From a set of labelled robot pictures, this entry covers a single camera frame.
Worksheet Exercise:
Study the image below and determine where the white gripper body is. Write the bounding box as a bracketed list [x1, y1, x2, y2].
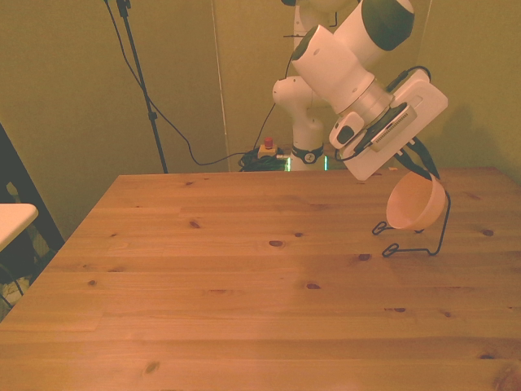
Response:
[346, 68, 449, 182]

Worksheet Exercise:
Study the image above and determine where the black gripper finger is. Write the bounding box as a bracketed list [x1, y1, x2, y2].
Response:
[411, 139, 443, 182]
[396, 151, 431, 182]

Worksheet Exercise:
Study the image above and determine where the pink plastic bowl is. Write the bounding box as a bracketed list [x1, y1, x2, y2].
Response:
[385, 171, 449, 231]

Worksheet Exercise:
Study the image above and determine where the red emergency stop button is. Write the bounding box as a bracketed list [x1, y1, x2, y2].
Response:
[257, 137, 285, 160]

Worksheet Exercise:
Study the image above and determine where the black tripod stand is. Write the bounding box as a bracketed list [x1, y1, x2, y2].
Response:
[115, 0, 170, 175]

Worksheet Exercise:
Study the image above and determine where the white side table top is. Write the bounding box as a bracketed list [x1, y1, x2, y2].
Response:
[0, 203, 40, 253]

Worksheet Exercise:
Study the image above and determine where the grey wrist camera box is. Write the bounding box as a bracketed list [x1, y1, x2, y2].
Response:
[368, 102, 418, 154]

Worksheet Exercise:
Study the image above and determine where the black wire bowl rack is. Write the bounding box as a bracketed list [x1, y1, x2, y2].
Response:
[370, 187, 453, 259]

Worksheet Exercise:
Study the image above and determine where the dark coiled cable bundle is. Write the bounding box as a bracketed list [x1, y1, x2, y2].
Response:
[237, 149, 291, 174]

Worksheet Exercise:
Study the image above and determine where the thin black hanging cable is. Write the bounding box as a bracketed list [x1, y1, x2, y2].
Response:
[258, 34, 304, 148]

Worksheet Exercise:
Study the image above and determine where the black tripod camera cable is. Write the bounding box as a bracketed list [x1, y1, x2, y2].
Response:
[102, 0, 264, 167]

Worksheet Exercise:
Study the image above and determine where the black chair frame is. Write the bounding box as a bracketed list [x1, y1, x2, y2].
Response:
[0, 121, 67, 288]

